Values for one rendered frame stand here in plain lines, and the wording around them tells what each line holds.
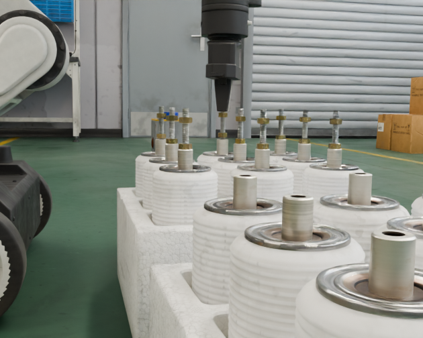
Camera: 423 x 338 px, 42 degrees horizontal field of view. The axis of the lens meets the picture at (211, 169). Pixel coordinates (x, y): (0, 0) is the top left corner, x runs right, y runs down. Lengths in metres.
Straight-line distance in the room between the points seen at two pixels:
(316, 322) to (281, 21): 5.99
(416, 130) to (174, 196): 3.88
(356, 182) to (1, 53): 0.70
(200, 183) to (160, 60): 5.21
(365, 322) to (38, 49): 0.86
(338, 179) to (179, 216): 0.24
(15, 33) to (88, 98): 4.87
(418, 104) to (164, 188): 4.08
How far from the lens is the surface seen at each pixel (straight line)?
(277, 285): 0.37
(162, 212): 0.78
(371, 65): 6.61
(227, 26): 1.02
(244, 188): 0.50
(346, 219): 0.52
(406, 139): 4.59
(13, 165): 1.27
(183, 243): 0.75
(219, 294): 0.49
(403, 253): 0.29
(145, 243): 0.74
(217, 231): 0.48
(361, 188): 0.55
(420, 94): 4.74
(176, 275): 0.55
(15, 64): 1.05
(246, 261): 0.37
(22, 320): 0.96
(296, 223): 0.39
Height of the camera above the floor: 0.34
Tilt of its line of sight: 7 degrees down
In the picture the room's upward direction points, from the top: 1 degrees clockwise
